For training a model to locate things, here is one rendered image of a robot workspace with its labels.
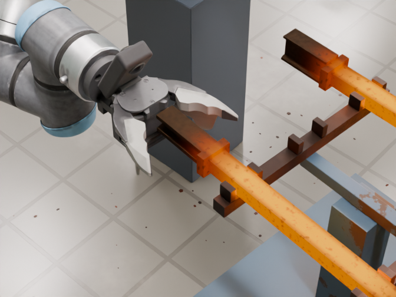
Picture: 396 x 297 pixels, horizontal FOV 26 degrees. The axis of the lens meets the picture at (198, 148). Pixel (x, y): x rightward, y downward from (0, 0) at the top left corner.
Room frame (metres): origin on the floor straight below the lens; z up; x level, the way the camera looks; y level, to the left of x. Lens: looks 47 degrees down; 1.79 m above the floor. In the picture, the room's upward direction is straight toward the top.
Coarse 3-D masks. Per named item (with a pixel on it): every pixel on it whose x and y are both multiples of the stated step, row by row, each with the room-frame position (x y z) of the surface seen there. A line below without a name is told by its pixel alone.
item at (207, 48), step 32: (128, 0) 1.69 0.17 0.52; (160, 0) 1.62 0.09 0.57; (192, 0) 1.59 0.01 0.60; (224, 0) 1.64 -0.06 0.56; (128, 32) 1.70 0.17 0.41; (160, 32) 1.62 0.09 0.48; (192, 32) 1.56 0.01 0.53; (224, 32) 1.64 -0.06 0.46; (160, 64) 1.63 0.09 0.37; (192, 64) 1.56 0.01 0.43; (224, 64) 1.65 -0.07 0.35; (224, 96) 1.65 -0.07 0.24; (224, 128) 1.65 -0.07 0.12; (160, 160) 1.64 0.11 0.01; (192, 160) 1.56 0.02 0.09
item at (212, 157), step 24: (168, 120) 0.79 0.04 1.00; (192, 144) 0.75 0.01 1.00; (216, 144) 0.75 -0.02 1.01; (216, 168) 0.71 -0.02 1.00; (240, 168) 0.71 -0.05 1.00; (240, 192) 0.68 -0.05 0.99; (264, 192) 0.67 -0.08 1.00; (264, 216) 0.65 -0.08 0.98; (288, 216) 0.63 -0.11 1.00; (312, 240) 0.60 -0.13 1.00; (336, 240) 0.60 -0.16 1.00; (336, 264) 0.57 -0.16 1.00; (360, 264) 0.57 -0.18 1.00; (360, 288) 0.54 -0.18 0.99; (384, 288) 0.53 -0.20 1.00
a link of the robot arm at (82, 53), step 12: (84, 36) 0.95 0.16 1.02; (96, 36) 0.95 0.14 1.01; (72, 48) 0.93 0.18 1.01; (84, 48) 0.92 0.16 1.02; (96, 48) 0.92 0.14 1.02; (108, 48) 0.92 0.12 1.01; (72, 60) 0.91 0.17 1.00; (84, 60) 0.90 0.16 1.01; (96, 60) 0.91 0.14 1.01; (60, 72) 0.91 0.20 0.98; (72, 72) 0.90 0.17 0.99; (84, 72) 0.89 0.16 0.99; (72, 84) 0.89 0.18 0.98; (84, 96) 0.89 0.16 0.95
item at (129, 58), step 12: (132, 48) 0.84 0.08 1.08; (144, 48) 0.85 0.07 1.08; (120, 60) 0.83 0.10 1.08; (132, 60) 0.83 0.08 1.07; (144, 60) 0.84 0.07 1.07; (108, 72) 0.85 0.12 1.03; (120, 72) 0.83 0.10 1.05; (132, 72) 0.83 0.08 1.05; (108, 84) 0.85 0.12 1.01; (120, 84) 0.85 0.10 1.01; (108, 96) 0.86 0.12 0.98
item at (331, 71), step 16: (288, 32) 0.96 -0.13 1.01; (288, 48) 0.95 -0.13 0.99; (304, 48) 0.93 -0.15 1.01; (320, 48) 0.93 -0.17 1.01; (304, 64) 0.93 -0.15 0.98; (320, 64) 0.91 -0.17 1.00; (336, 64) 0.90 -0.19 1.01; (320, 80) 0.89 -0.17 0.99; (336, 80) 0.88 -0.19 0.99; (352, 80) 0.87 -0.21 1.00; (368, 80) 0.87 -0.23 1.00; (368, 96) 0.84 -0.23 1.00; (384, 96) 0.84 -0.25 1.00; (384, 112) 0.82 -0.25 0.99
